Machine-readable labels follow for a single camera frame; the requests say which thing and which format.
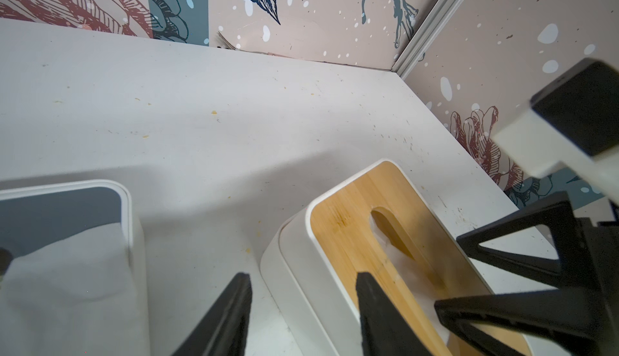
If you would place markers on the white tissue box base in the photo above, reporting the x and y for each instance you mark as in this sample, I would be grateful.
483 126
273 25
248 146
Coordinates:
315 304
138 278

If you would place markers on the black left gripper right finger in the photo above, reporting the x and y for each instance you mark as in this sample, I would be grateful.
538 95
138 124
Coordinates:
384 330

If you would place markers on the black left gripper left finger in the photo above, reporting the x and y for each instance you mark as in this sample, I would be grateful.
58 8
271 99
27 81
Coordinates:
224 328

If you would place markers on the metal fork pink handle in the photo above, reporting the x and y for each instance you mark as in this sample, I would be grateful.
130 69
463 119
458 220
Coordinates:
229 46

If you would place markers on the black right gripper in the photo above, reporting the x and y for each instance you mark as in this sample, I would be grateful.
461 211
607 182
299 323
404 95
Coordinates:
583 320

